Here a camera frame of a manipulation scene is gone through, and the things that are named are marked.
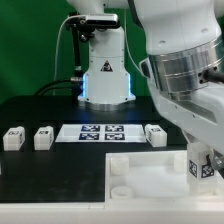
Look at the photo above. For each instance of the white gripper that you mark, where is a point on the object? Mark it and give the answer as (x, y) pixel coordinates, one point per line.
(202, 117)

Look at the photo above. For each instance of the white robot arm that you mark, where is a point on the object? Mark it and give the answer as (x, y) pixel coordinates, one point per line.
(184, 65)

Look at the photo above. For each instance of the white square table top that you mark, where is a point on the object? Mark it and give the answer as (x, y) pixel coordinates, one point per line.
(151, 175)

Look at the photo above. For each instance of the white marker tag sheet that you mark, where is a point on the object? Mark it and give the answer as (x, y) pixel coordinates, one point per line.
(101, 133)

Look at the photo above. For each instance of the white front rail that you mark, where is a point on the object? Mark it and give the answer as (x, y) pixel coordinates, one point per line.
(112, 213)

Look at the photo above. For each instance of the black camera on stand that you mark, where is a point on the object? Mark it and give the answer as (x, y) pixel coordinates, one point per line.
(87, 24)

